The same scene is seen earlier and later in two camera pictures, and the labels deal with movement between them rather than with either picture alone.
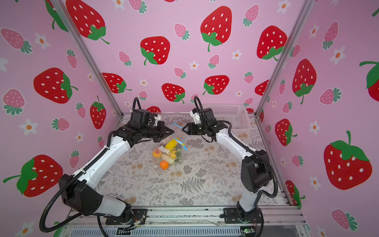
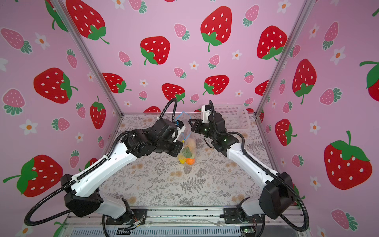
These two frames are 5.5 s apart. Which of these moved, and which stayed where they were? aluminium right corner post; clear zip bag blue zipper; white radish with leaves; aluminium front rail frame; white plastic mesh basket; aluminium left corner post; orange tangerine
Moved: clear zip bag blue zipper; orange tangerine; white radish with leaves
Stayed: aluminium right corner post; white plastic mesh basket; aluminium left corner post; aluminium front rail frame
